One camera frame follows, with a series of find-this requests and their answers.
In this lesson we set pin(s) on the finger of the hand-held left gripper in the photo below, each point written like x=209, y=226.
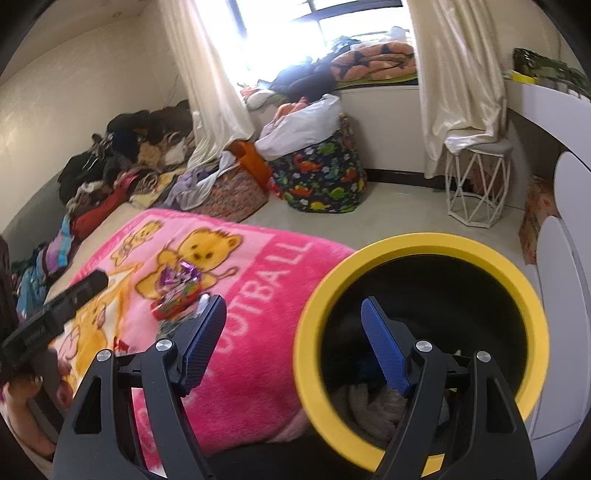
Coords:
x=78, y=290

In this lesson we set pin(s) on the grey bed headboard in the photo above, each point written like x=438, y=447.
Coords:
x=37, y=212

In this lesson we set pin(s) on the pile of dark clothes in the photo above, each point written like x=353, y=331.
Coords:
x=124, y=152

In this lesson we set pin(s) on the beige mattress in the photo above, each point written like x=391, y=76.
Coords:
x=101, y=235

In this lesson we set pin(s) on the green mat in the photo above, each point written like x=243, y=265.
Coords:
x=378, y=83

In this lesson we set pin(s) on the blue cloth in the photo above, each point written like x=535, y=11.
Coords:
x=30, y=288

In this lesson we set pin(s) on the dark jacket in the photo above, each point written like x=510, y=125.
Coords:
x=304, y=76

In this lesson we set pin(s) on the white drawer cabinet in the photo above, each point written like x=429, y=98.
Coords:
x=568, y=277

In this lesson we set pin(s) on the dark green handbag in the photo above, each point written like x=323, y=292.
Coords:
x=549, y=67

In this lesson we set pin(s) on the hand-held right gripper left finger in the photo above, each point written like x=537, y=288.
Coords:
x=203, y=341

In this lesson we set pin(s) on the small white bag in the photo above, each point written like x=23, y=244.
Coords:
x=398, y=34

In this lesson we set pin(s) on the purple striped cloth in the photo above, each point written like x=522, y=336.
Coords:
x=57, y=249

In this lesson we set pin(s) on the orange patterned quilt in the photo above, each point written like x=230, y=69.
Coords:
x=374, y=62

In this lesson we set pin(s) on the barred window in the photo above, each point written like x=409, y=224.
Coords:
x=323, y=14

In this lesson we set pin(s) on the person's left hand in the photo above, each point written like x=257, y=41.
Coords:
x=18, y=415

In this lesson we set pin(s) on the dinosaur print fabric basket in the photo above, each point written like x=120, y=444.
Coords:
x=323, y=180

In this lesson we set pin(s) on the orange cloth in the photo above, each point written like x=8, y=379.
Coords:
x=288, y=110

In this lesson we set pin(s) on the grey clothes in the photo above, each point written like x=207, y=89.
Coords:
x=194, y=184

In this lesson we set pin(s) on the orange patterned box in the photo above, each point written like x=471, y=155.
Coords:
x=538, y=217

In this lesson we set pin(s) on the white vanity desk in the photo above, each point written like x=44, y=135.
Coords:
x=545, y=115

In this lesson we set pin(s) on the purple candy wrapper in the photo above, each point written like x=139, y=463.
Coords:
x=180, y=274

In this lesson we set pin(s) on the yellow small box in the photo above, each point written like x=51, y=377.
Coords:
x=521, y=77

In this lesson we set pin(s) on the orange bag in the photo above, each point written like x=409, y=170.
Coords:
x=251, y=161

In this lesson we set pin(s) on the white cloth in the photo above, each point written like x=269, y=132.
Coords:
x=258, y=98

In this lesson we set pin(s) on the red snack packet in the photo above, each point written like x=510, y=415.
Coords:
x=178, y=302

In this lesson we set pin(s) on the large white plastic bag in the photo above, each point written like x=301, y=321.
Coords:
x=300, y=129

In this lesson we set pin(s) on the cream curtain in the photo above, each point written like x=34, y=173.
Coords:
x=207, y=83
x=461, y=83

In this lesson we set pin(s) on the pink bear printed blanket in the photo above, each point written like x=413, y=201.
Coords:
x=258, y=332

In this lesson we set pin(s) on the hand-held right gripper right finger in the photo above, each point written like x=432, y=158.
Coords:
x=385, y=350

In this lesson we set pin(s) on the yellow rimmed trash bin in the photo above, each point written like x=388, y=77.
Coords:
x=415, y=242

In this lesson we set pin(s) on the woven basket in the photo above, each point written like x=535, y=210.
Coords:
x=240, y=198

